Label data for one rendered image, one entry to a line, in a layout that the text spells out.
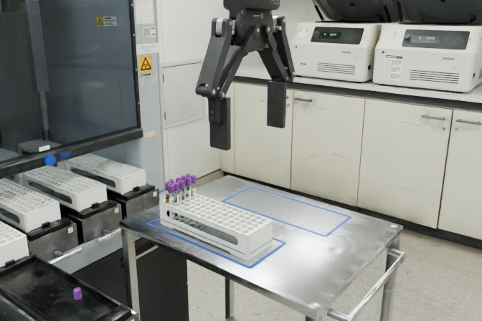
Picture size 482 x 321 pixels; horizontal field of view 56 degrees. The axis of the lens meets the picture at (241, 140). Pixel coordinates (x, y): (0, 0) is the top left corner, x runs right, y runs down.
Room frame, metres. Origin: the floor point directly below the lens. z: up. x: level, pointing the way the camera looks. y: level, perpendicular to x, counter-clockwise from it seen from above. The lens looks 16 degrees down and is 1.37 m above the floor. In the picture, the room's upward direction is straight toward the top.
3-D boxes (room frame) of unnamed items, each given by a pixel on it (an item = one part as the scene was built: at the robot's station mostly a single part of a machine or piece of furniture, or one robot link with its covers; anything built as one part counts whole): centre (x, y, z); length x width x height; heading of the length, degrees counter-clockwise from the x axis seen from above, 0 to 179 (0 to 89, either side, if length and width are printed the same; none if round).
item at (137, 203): (1.50, 0.56, 0.78); 0.73 x 0.14 x 0.09; 53
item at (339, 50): (3.21, -0.73, 1.22); 0.62 x 0.56 x 0.64; 141
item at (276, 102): (0.69, -0.05, 1.23); 0.03 x 0.01 x 0.07; 53
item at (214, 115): (0.56, 0.04, 1.25); 0.03 x 0.01 x 0.05; 143
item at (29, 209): (1.18, 0.63, 0.83); 0.30 x 0.10 x 0.06; 53
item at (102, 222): (1.38, 0.65, 0.78); 0.73 x 0.14 x 0.09; 53
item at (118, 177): (1.42, 0.45, 0.83); 0.30 x 0.10 x 0.06; 53
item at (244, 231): (1.04, 0.07, 0.85); 0.30 x 0.10 x 0.06; 51
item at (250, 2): (0.63, -0.01, 1.36); 0.08 x 0.07 x 0.09; 143
